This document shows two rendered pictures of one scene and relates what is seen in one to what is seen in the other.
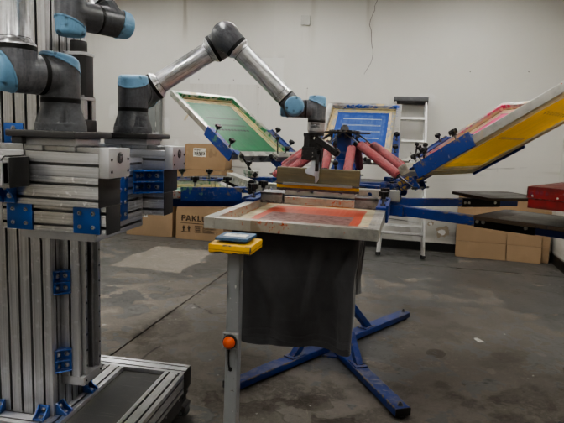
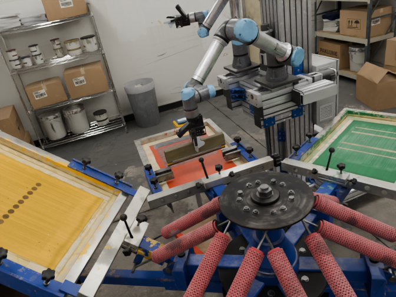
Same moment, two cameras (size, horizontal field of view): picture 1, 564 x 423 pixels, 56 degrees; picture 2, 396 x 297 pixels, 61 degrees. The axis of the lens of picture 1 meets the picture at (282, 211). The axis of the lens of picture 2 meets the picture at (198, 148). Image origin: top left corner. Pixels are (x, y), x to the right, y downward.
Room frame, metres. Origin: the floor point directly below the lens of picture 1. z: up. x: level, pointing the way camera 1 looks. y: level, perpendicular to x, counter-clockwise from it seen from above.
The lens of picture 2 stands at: (3.83, -0.89, 1.98)
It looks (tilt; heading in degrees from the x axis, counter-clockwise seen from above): 27 degrees down; 154
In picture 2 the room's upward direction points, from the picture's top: 11 degrees counter-clockwise
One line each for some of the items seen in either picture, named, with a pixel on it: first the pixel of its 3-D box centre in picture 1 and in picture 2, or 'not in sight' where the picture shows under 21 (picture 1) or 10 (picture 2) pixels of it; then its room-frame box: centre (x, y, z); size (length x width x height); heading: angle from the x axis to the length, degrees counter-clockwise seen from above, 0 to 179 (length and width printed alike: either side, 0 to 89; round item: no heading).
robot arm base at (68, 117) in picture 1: (60, 114); (241, 59); (1.68, 0.69, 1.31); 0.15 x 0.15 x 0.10
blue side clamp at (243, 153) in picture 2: (258, 201); (244, 155); (2.40, 0.11, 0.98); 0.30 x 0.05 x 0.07; 167
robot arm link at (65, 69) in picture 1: (58, 75); (239, 43); (1.67, 0.70, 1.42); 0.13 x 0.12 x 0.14; 144
